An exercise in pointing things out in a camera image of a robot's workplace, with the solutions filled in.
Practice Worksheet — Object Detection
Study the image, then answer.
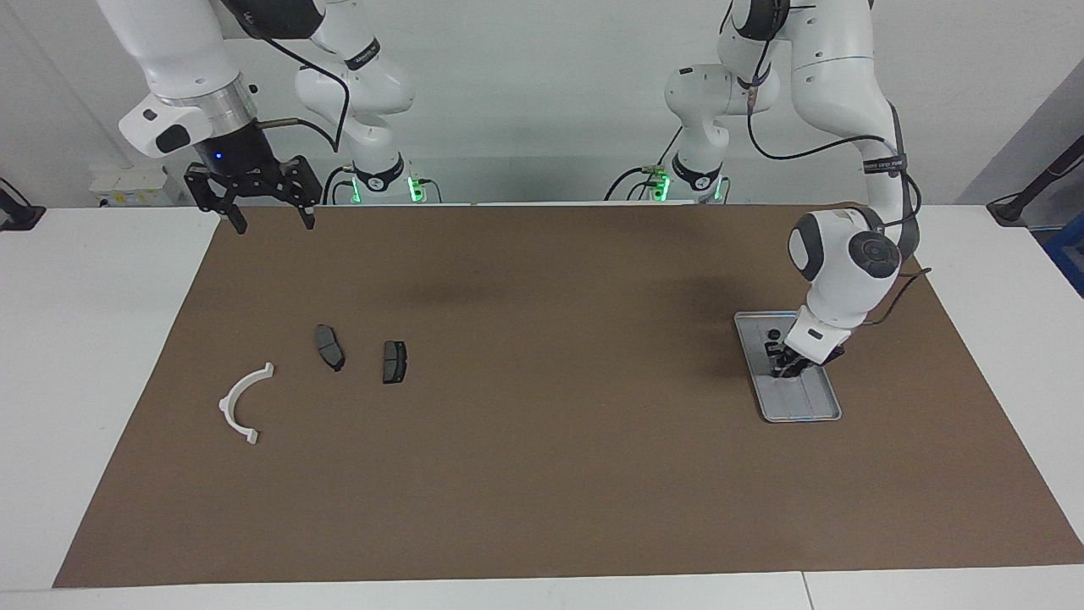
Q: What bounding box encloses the black angled stand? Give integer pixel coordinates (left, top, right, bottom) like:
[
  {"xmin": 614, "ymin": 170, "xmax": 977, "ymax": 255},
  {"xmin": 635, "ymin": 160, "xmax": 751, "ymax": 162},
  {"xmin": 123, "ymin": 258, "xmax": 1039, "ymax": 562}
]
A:
[{"xmin": 987, "ymin": 134, "xmax": 1084, "ymax": 229}]

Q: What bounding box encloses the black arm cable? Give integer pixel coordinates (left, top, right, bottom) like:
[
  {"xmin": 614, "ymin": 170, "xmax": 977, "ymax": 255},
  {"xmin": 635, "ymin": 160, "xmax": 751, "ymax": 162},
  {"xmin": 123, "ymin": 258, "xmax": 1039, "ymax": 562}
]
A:
[
  {"xmin": 222, "ymin": 0, "xmax": 351, "ymax": 156},
  {"xmin": 743, "ymin": 32, "xmax": 933, "ymax": 328}
]

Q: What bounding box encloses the black base cables green plug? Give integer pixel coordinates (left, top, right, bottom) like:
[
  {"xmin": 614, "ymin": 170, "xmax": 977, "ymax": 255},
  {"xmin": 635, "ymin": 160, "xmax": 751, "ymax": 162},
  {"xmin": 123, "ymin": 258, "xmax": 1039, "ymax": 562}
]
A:
[{"xmin": 604, "ymin": 127, "xmax": 680, "ymax": 202}]

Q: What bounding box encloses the white power strip box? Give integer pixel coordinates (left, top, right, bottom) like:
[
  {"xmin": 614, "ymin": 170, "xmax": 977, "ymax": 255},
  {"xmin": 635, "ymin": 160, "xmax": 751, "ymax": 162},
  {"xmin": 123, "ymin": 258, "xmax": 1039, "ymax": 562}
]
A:
[{"xmin": 88, "ymin": 166, "xmax": 184, "ymax": 208}]

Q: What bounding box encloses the silver metal tray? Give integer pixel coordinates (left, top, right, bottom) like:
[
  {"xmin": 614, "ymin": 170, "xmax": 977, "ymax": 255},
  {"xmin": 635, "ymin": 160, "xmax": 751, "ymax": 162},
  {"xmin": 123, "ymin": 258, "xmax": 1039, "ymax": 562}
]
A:
[{"xmin": 733, "ymin": 311, "xmax": 843, "ymax": 423}]

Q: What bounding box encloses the long grey brake pad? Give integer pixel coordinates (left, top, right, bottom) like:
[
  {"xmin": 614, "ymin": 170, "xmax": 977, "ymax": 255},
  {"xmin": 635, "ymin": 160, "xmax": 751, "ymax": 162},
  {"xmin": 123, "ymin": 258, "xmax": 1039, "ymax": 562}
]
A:
[{"xmin": 314, "ymin": 324, "xmax": 346, "ymax": 374}]

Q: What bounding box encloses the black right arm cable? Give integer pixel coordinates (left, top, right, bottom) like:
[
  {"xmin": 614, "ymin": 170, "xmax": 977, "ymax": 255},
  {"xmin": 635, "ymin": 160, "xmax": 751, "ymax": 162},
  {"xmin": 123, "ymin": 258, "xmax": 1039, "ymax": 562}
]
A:
[{"xmin": 222, "ymin": 0, "xmax": 351, "ymax": 156}]

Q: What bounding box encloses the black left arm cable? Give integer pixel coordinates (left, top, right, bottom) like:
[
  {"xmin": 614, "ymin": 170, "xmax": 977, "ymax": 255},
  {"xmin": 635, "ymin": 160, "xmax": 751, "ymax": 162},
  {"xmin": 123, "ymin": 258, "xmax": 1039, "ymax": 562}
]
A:
[{"xmin": 743, "ymin": 32, "xmax": 933, "ymax": 328}]

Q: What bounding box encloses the black clamp mount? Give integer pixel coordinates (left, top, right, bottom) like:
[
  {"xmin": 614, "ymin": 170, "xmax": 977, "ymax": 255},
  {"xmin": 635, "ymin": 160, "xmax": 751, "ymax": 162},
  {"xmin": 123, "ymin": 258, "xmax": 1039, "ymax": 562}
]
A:
[{"xmin": 0, "ymin": 177, "xmax": 46, "ymax": 232}]

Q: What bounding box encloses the white semicircular plastic bracket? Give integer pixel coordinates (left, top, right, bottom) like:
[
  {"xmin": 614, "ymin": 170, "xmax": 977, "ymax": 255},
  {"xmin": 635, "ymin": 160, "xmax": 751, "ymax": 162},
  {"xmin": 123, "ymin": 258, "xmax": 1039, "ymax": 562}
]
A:
[{"xmin": 218, "ymin": 363, "xmax": 276, "ymax": 446}]

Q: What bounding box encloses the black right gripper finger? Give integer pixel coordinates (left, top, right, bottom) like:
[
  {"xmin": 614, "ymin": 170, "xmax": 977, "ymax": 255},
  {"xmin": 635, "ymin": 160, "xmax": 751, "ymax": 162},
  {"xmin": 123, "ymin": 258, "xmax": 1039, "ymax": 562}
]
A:
[
  {"xmin": 215, "ymin": 191, "xmax": 249, "ymax": 236},
  {"xmin": 290, "ymin": 182, "xmax": 318, "ymax": 232}
]

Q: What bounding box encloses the blue crate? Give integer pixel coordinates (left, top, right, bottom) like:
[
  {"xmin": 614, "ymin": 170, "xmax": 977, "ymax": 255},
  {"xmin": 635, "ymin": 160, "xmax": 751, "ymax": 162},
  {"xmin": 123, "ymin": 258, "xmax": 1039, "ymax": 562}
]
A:
[{"xmin": 1043, "ymin": 215, "xmax": 1084, "ymax": 298}]

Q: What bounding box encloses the brown table mat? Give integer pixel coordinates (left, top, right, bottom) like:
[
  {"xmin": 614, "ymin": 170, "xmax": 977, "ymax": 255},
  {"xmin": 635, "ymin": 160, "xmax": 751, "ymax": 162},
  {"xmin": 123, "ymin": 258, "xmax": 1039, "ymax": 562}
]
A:
[{"xmin": 53, "ymin": 203, "xmax": 1084, "ymax": 589}]

